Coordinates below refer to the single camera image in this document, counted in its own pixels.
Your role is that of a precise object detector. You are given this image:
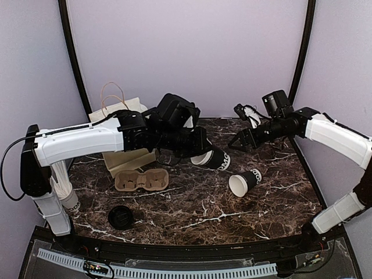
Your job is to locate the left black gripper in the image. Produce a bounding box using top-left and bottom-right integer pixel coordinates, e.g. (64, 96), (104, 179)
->
(156, 126), (213, 158)

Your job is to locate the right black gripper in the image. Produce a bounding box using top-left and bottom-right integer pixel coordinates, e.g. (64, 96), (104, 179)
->
(228, 116), (285, 152)

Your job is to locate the black paper coffee cup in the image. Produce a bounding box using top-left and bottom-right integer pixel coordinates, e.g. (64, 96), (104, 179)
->
(191, 148), (231, 171)

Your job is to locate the cream paper bag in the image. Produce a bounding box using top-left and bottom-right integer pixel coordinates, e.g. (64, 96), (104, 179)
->
(88, 81), (156, 178)

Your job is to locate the brown cardboard cup carrier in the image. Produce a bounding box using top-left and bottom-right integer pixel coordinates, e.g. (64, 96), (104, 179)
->
(115, 169), (169, 192)

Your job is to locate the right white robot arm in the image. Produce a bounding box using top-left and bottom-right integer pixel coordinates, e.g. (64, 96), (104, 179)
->
(228, 107), (371, 252)

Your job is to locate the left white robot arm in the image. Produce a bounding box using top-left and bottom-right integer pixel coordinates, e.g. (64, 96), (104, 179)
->
(19, 109), (212, 253)

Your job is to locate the black plastic cup lid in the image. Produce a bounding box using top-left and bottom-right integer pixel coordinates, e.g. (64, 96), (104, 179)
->
(108, 205), (134, 230)

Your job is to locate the white cup with straws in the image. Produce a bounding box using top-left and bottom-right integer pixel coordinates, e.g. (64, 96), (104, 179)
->
(51, 160), (80, 212)

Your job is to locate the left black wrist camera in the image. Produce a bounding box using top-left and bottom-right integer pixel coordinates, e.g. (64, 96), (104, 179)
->
(156, 93), (201, 128)

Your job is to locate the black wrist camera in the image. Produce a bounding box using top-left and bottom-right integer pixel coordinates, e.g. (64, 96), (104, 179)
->
(156, 93), (201, 128)
(262, 90), (294, 119)

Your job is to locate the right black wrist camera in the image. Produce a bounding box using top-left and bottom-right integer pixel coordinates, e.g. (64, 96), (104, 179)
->
(262, 90), (294, 119)

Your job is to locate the right black frame post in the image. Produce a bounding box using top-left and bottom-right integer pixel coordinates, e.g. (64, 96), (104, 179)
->
(288, 0), (316, 105)

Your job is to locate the black frame post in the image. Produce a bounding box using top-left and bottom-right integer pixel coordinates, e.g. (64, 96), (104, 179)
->
(288, 0), (316, 105)
(58, 0), (92, 118)

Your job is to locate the white slotted cable duct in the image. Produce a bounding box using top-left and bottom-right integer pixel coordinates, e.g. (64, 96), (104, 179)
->
(37, 248), (277, 278)

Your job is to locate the left black frame post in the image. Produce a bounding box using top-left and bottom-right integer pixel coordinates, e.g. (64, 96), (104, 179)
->
(58, 0), (92, 118)

